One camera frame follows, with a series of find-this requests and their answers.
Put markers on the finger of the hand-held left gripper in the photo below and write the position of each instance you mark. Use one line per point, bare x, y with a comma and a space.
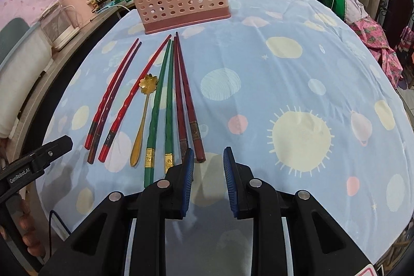
55, 148

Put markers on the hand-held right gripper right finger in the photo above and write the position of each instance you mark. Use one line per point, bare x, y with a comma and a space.
229, 180

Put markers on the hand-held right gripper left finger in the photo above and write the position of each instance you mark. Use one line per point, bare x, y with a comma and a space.
187, 180

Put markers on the maroon chopstick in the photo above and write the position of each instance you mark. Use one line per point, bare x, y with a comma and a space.
92, 156

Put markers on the green chopstick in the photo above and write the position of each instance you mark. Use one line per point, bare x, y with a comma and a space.
169, 133
149, 177

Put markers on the gold flower spoon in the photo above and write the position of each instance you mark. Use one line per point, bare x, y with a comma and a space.
149, 82

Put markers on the person's left hand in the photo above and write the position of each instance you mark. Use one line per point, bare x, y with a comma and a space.
30, 227

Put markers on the light blue plastic bin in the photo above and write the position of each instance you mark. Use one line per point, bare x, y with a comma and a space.
22, 75

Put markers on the clear blender jug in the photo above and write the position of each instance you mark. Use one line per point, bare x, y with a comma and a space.
58, 27

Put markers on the pink electric kettle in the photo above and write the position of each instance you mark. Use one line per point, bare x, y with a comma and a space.
76, 1

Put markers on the pink pineapple printed cloth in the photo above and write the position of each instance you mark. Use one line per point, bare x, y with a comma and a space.
378, 43

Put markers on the green bag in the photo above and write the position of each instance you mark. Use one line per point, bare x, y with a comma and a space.
339, 4

